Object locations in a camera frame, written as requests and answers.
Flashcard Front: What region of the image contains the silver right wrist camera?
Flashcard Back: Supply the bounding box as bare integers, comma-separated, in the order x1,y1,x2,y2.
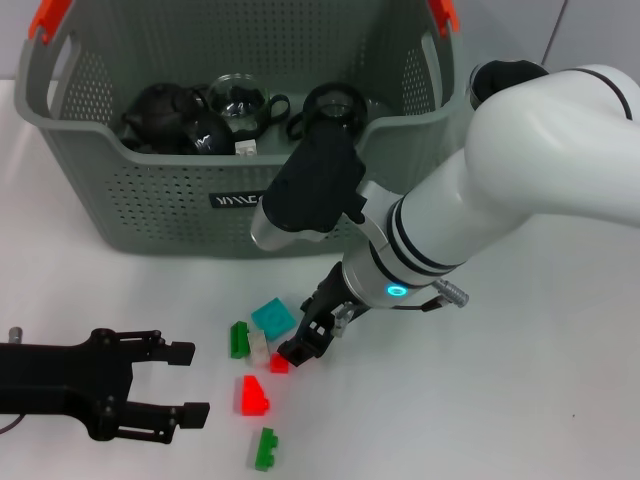
249,122,369,252

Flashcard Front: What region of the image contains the grey perforated storage basket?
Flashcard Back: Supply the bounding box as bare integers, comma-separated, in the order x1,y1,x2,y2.
12,0,464,259

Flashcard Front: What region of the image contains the green stepped toy brick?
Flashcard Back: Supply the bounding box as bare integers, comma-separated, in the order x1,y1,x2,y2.
253,427,280,472

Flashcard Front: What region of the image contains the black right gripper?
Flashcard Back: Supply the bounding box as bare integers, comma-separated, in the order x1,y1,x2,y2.
278,262,371,366

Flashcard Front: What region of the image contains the orange basket handle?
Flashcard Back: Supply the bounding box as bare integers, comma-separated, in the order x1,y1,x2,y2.
27,0,460,44

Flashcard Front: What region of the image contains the small clear toy brick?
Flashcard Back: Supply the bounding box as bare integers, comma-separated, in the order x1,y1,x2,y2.
247,329,271,369

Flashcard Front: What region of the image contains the metal connector on right arm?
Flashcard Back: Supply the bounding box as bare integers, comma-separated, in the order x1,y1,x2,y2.
432,278,471,307

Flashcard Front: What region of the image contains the teal square toy plate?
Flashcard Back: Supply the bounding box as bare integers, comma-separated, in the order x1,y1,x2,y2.
249,297,297,343

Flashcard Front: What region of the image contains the glass teacup with black base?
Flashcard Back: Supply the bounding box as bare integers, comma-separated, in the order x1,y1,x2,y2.
287,82,369,146
205,73,292,147
187,112,237,156

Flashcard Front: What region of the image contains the dark clay teapot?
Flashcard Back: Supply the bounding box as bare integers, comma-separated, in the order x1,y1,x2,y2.
122,82,211,151

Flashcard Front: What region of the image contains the bright orange-red toy brick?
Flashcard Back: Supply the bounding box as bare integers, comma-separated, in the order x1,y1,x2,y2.
239,374,271,417

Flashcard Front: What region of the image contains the metal plug on right gripper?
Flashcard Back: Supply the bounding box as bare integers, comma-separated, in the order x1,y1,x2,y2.
332,301,357,336

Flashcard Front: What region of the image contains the dark green toy brick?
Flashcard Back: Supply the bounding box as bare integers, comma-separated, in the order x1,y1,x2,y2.
229,320,251,360

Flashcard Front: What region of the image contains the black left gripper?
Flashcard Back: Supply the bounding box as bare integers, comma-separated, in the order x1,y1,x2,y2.
0,328,211,445

